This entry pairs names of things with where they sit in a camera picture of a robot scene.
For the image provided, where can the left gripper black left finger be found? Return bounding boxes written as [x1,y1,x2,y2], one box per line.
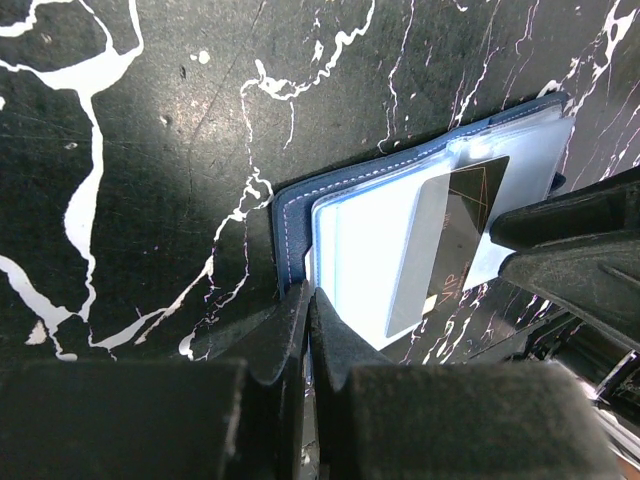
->
[1,283,310,479]

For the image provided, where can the black VIP card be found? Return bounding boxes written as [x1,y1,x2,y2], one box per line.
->
[386,156,509,337]

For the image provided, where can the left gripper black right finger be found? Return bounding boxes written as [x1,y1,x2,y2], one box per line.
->
[309,291,620,479]

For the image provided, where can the blue card holder wallet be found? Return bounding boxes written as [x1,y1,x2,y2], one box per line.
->
[273,92,575,350]

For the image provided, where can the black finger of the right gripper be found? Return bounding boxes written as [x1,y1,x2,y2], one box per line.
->
[499,230,639,350]
[490,167,639,250]

